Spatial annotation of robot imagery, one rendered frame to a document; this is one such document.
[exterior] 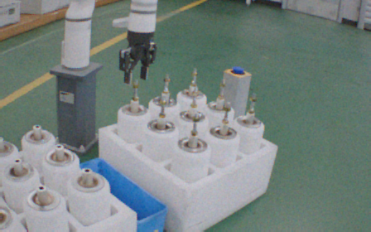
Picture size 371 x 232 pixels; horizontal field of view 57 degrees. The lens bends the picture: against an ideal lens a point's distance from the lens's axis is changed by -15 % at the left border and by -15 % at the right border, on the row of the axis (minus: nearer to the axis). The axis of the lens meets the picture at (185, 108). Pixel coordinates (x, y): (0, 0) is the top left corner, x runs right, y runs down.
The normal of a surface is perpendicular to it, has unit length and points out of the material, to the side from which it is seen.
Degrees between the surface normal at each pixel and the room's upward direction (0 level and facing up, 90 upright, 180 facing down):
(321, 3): 90
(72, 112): 90
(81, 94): 91
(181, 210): 90
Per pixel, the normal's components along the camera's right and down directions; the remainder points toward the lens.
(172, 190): -0.71, 0.22
